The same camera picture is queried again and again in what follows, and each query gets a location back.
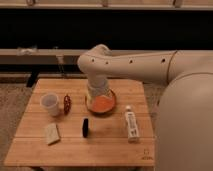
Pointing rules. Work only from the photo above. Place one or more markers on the white tube bottle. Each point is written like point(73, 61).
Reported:
point(132, 127)

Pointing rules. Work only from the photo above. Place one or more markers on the orange bowl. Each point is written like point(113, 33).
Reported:
point(101, 104)

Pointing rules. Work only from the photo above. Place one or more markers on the grey horizontal rail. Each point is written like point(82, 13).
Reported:
point(35, 56)

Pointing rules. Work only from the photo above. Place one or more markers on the translucent plastic cup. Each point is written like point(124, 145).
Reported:
point(50, 102)

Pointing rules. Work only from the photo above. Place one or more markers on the beige cylindrical gripper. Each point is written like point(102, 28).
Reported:
point(97, 86)

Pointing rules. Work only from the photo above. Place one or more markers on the beige sponge block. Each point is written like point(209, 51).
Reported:
point(52, 134)

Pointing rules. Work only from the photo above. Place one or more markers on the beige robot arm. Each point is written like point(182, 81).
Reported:
point(184, 123)

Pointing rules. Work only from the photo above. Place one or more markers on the wooden table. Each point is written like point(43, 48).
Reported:
point(107, 141)

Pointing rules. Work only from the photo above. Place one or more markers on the black eraser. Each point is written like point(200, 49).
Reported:
point(85, 127)

